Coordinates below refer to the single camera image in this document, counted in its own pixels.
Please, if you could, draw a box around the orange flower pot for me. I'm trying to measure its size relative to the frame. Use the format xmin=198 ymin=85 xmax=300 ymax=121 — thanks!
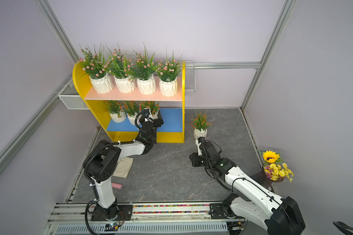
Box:
xmin=106 ymin=100 xmax=126 ymax=123
xmin=140 ymin=101 xmax=159 ymax=119
xmin=191 ymin=113 xmax=212 ymax=140
xmin=124 ymin=100 xmax=139 ymax=125

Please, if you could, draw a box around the pink flower pot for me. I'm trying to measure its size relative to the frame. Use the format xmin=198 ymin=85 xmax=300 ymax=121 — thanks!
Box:
xmin=130 ymin=45 xmax=156 ymax=95
xmin=156 ymin=53 xmax=183 ymax=97
xmin=79 ymin=45 xmax=114 ymax=94
xmin=105 ymin=49 xmax=136 ymax=94

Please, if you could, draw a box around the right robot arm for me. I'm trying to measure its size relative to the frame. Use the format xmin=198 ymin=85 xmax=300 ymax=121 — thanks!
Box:
xmin=189 ymin=137 xmax=306 ymax=235

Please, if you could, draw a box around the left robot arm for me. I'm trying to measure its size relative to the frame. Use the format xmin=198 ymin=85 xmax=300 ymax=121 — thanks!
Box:
xmin=83 ymin=110 xmax=164 ymax=220

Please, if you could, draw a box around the yellow rack with shelves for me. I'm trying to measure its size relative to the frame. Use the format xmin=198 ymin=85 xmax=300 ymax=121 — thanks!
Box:
xmin=72 ymin=63 xmax=186 ymax=143

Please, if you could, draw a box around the beige gardening glove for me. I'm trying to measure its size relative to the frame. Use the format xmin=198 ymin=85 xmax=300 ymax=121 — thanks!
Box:
xmin=112 ymin=157 xmax=133 ymax=178

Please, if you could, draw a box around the sunflower bouquet in basket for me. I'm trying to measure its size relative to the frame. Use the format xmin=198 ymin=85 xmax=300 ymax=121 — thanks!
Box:
xmin=251 ymin=150 xmax=294 ymax=189

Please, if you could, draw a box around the white mesh basket left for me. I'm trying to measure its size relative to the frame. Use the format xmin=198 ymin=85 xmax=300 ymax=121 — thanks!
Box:
xmin=58 ymin=74 xmax=89 ymax=110

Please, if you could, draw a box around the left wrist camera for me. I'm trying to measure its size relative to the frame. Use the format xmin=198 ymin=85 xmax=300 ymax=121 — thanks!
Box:
xmin=142 ymin=108 xmax=153 ymax=121

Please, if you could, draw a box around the white wire basket rear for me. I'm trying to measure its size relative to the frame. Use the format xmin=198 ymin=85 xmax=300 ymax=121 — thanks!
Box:
xmin=185 ymin=60 xmax=196 ymax=92

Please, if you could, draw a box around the purple trowel pink handle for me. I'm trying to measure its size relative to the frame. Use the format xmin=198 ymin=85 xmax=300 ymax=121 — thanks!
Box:
xmin=111 ymin=183 xmax=123 ymax=190

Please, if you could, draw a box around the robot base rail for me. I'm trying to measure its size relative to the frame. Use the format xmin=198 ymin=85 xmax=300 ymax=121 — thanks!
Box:
xmin=41 ymin=200 xmax=302 ymax=235

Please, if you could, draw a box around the black cable bottom right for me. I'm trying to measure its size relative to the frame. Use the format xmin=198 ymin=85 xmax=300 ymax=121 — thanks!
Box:
xmin=333 ymin=221 xmax=353 ymax=235

